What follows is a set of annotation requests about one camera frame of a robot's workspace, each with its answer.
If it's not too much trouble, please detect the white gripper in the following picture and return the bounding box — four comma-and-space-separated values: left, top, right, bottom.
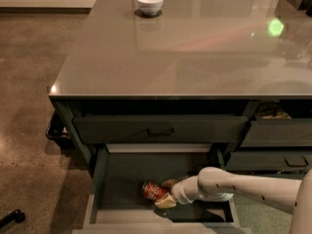
154, 176, 199, 209

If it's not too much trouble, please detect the red coke can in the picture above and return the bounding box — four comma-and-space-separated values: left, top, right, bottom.
141, 181, 168, 202

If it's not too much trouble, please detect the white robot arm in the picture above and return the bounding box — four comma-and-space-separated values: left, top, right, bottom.
155, 167, 312, 234

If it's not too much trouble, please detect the open dark middle drawer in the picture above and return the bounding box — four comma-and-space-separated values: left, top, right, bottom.
72, 144, 253, 234

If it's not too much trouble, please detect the right middle dark drawer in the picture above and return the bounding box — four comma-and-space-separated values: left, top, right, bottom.
225, 151, 312, 172

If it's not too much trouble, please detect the dark top drawer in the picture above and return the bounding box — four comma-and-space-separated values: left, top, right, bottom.
73, 115, 248, 144

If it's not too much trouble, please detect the right upper dark drawer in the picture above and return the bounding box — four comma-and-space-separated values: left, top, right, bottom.
242, 100, 312, 147

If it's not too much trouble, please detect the black side basket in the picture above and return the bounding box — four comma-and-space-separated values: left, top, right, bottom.
46, 113, 74, 149

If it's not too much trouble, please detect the white ceramic bowl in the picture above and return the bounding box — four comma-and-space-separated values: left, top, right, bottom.
136, 0, 164, 16

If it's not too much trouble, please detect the black top drawer handle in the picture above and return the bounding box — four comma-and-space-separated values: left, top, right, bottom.
146, 128, 175, 137

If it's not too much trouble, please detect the dark cabinet frame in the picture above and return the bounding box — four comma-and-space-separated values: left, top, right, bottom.
52, 95, 312, 173

